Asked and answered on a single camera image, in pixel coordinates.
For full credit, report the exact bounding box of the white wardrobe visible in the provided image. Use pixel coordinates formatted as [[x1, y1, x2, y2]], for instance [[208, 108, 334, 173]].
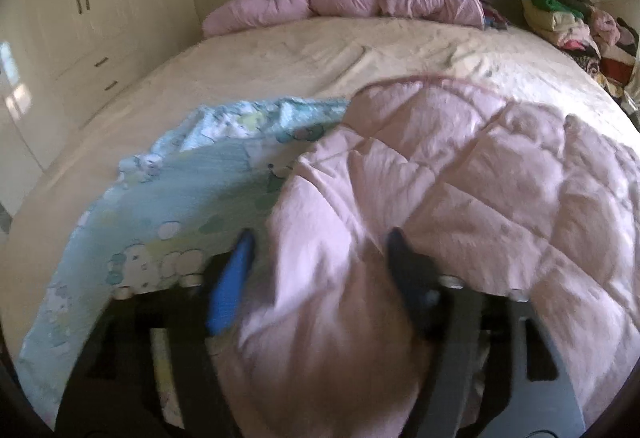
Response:
[[0, 0, 201, 219]]

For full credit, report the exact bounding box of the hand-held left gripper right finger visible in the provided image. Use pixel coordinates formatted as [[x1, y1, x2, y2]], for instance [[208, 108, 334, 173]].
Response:
[[387, 227, 586, 438]]

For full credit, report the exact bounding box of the bed with cream sheet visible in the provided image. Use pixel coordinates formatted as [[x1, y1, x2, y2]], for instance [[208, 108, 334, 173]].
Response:
[[0, 12, 640, 279]]

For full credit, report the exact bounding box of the pink quilted comforter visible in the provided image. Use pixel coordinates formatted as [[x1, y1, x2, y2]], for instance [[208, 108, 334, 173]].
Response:
[[215, 76, 640, 438]]

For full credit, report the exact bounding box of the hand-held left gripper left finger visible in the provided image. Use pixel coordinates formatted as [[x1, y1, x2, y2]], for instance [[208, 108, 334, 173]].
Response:
[[55, 228, 258, 438]]

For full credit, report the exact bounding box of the pile of folded clothes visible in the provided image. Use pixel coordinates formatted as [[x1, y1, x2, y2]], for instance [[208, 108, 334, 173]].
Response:
[[520, 0, 640, 106]]

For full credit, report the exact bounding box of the light blue printed blanket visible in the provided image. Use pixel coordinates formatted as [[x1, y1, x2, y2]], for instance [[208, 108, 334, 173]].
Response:
[[15, 96, 351, 429]]

